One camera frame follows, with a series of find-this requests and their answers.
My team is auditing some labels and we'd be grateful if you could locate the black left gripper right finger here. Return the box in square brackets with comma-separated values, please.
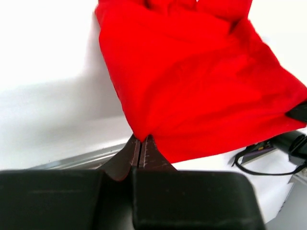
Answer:
[139, 136, 176, 171]

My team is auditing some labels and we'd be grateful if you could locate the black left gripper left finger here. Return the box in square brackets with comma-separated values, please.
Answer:
[98, 135, 141, 181]

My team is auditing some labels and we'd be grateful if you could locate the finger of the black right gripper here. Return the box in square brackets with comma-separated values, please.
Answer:
[285, 102, 307, 123]

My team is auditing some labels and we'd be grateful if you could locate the red t-shirt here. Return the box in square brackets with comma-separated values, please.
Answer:
[95, 0, 307, 163]

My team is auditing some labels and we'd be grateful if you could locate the aluminium table rail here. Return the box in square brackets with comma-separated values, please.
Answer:
[30, 143, 125, 170]

